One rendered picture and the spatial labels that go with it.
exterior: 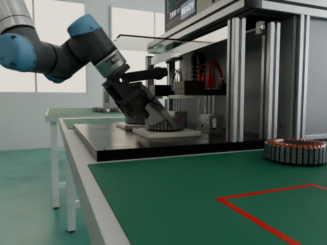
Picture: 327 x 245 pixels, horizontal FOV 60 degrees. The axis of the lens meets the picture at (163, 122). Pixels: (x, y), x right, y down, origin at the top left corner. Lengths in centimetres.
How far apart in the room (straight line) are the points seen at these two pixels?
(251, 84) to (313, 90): 17
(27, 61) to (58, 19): 498
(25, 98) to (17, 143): 79
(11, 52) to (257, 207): 54
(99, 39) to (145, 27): 519
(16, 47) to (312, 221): 58
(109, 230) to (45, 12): 546
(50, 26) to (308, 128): 514
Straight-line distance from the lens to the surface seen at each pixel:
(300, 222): 32
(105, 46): 73
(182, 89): 80
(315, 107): 83
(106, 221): 30
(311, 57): 82
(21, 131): 552
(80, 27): 73
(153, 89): 103
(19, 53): 66
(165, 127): 75
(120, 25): 578
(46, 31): 559
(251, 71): 88
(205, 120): 84
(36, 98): 547
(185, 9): 102
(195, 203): 33
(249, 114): 88
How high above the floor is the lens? 87
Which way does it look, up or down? 5 degrees down
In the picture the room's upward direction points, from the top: straight up
